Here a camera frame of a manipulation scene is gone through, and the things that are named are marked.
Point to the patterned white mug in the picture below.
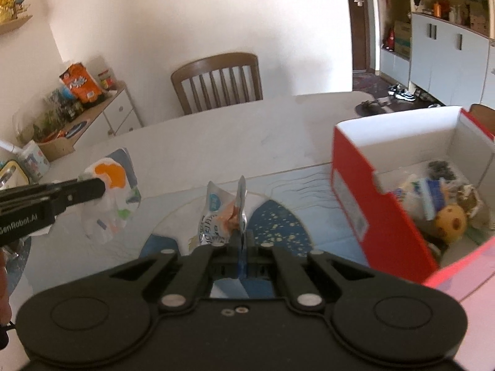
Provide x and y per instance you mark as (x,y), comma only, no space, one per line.
(34,161)

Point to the black snack packet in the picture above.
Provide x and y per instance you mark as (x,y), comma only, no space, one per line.
(440,169)

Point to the white orange snack wrapper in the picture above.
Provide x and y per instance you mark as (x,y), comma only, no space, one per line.
(223,221)

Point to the white grey wall cabinet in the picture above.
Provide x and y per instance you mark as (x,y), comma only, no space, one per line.
(442,48)

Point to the orange snack bag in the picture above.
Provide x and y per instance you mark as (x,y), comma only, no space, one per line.
(81,84)

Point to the black phone stand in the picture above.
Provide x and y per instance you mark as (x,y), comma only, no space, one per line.
(370,108)

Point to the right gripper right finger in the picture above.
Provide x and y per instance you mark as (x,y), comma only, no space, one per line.
(284,271)

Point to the red cardboard box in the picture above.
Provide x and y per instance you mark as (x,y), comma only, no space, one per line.
(392,172)

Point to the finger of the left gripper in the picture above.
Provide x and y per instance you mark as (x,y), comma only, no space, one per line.
(57,196)

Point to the wooden dining chair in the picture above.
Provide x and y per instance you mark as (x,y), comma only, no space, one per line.
(217,81)

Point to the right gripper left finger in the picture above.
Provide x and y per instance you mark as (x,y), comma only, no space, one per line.
(192,276)

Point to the blueberry bread packet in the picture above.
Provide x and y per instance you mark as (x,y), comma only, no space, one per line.
(421,197)

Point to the white sideboard cabinet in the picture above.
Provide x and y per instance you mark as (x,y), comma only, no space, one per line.
(111,118)

